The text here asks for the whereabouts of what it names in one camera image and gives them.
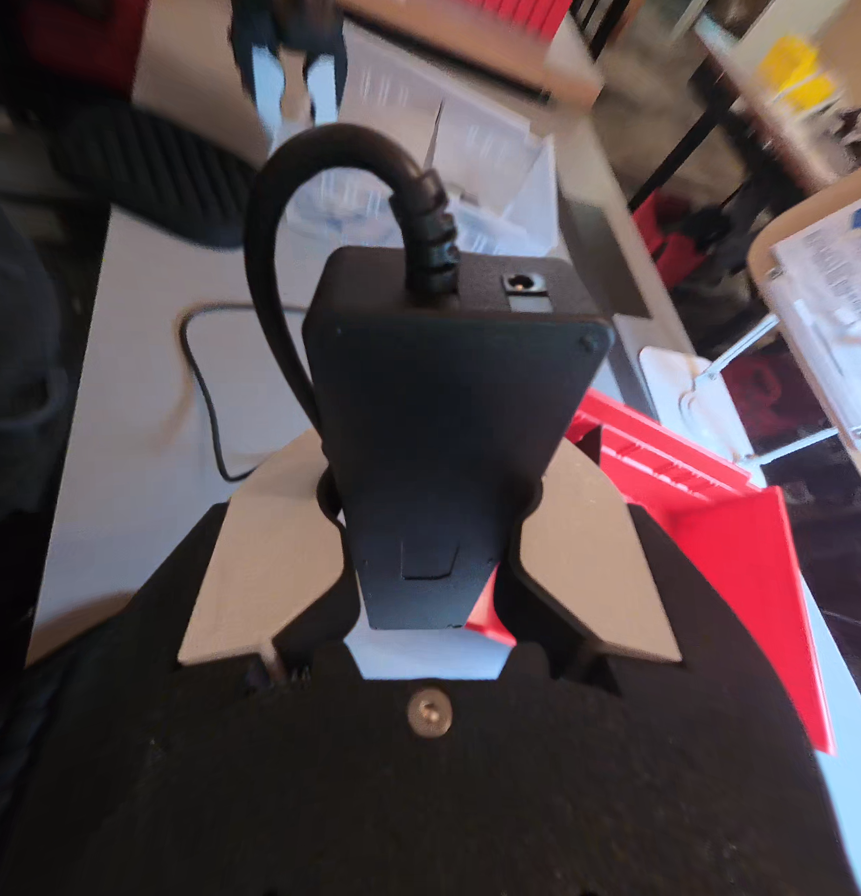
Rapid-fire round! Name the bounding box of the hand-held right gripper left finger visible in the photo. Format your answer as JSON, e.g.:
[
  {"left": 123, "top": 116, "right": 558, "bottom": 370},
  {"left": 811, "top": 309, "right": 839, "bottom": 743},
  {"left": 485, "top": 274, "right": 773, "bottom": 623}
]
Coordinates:
[{"left": 176, "top": 427, "right": 363, "bottom": 686}]

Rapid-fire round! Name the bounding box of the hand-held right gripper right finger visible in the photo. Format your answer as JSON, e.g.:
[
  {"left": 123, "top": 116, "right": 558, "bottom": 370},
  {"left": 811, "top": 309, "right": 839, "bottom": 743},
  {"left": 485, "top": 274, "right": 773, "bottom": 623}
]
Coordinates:
[{"left": 492, "top": 441, "right": 685, "bottom": 695}]

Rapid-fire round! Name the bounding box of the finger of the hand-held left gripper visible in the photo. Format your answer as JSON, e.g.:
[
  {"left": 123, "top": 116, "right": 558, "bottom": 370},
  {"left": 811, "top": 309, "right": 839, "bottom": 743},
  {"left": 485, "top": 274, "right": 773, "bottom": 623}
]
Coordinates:
[
  {"left": 303, "top": 56, "right": 342, "bottom": 128},
  {"left": 250, "top": 48, "right": 288, "bottom": 154}
]

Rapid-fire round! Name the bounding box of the red plastic bin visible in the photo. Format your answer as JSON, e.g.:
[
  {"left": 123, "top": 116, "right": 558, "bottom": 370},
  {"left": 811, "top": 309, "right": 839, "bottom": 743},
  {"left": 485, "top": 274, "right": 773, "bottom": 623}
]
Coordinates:
[{"left": 465, "top": 388, "right": 837, "bottom": 756}]

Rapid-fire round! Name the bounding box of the clear plastic bin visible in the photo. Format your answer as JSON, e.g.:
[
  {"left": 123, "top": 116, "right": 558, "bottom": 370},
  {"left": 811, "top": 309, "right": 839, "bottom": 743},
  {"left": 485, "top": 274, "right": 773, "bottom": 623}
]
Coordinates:
[{"left": 284, "top": 21, "right": 564, "bottom": 261}]

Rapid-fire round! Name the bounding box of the black USB hub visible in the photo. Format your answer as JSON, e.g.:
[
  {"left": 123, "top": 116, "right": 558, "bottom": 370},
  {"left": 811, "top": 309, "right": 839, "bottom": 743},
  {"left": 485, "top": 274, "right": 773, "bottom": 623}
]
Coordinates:
[{"left": 301, "top": 245, "right": 617, "bottom": 631}]

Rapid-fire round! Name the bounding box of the background tan table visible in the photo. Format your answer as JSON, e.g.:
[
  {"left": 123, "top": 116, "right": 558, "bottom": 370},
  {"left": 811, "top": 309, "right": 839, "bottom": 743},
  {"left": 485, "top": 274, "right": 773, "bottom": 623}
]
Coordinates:
[{"left": 340, "top": 0, "right": 606, "bottom": 106}]

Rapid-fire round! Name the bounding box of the red ribbed bin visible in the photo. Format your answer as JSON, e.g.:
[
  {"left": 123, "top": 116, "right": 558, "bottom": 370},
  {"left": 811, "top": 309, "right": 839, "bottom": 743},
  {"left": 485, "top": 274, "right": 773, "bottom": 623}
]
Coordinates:
[{"left": 465, "top": 0, "right": 575, "bottom": 36}]

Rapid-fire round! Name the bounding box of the red bag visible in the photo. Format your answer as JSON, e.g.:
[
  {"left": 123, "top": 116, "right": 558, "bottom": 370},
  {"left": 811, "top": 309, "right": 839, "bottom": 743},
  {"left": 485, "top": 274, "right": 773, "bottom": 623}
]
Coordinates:
[{"left": 633, "top": 189, "right": 713, "bottom": 289}]

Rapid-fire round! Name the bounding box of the tan document board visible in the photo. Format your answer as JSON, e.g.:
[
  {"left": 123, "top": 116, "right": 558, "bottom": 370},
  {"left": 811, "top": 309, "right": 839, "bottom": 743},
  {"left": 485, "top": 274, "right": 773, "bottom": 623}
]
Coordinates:
[{"left": 747, "top": 161, "right": 861, "bottom": 491}]

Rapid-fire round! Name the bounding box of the printed instruction sheet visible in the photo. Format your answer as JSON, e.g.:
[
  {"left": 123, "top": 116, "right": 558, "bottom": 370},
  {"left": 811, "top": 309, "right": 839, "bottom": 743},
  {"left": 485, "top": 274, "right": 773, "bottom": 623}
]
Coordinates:
[{"left": 770, "top": 188, "right": 861, "bottom": 449}]

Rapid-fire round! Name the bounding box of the background wooden table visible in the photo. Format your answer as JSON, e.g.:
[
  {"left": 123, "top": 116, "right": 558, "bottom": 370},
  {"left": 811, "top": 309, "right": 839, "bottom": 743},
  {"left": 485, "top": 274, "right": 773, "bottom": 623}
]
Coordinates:
[{"left": 695, "top": 14, "right": 851, "bottom": 191}]

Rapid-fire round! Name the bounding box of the yellow plastic bin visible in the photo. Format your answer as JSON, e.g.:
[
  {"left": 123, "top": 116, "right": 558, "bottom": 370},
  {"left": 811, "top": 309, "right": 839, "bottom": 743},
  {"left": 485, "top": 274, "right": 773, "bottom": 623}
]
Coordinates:
[{"left": 758, "top": 35, "right": 835, "bottom": 111}]

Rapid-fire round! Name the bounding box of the black braided cable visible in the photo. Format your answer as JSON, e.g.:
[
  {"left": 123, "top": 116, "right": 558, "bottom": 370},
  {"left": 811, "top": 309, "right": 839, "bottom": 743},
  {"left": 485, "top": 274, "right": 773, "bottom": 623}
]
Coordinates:
[{"left": 243, "top": 125, "right": 463, "bottom": 449}]

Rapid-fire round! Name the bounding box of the red handled tote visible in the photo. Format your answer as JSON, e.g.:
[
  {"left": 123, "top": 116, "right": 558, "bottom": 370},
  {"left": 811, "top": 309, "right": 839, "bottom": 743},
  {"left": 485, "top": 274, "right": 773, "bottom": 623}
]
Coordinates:
[{"left": 21, "top": 0, "right": 148, "bottom": 95}]

